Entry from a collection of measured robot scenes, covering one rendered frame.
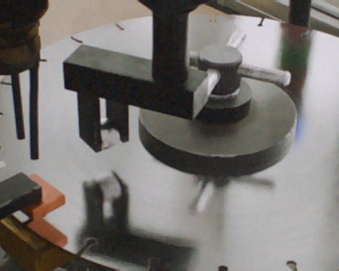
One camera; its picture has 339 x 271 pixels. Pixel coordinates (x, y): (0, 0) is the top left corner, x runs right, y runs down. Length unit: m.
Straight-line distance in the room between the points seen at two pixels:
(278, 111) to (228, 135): 0.05
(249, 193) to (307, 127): 0.09
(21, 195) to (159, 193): 0.09
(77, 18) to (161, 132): 0.61
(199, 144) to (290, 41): 0.18
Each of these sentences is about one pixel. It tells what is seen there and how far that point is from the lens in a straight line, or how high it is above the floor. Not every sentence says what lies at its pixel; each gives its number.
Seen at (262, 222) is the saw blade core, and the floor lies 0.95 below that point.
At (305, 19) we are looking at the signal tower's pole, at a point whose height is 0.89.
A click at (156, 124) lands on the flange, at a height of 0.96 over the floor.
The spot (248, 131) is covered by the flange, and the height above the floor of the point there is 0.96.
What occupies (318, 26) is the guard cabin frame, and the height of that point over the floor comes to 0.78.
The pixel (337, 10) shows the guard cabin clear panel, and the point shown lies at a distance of 1.13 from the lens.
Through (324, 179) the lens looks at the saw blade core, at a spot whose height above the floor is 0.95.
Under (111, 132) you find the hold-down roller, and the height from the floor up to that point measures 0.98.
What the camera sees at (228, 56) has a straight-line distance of 0.59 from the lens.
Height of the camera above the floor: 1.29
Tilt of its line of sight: 36 degrees down
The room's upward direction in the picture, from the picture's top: 4 degrees clockwise
